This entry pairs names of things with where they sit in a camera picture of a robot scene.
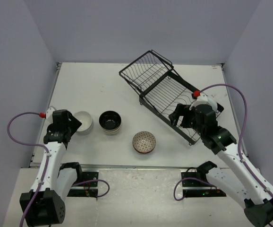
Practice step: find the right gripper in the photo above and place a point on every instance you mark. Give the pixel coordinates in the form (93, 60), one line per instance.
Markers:
(180, 110)

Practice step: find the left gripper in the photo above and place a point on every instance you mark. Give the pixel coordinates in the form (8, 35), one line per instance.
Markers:
(74, 124)

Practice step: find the tan black bowl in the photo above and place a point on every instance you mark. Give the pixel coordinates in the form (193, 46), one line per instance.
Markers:
(110, 120)

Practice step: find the brown white patterned bowl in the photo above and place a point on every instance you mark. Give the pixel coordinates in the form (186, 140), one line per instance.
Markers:
(144, 142)

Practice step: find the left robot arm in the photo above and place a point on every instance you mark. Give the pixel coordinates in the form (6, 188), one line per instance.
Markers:
(44, 204)

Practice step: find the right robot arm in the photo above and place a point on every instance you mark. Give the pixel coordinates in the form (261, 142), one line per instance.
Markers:
(250, 190)

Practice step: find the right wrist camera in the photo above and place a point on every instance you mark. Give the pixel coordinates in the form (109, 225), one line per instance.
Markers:
(200, 100)

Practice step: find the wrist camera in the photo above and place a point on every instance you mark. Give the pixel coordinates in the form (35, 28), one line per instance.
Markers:
(49, 112)
(200, 100)

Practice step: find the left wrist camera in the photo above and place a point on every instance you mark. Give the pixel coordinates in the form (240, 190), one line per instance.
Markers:
(49, 112)

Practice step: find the black wire dish rack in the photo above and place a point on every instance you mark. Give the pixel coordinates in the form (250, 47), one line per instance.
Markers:
(161, 88)

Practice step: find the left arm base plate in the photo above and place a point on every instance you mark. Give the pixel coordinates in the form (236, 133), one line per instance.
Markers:
(87, 190)

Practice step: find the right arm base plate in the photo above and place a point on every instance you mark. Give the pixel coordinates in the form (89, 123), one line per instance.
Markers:
(196, 189)

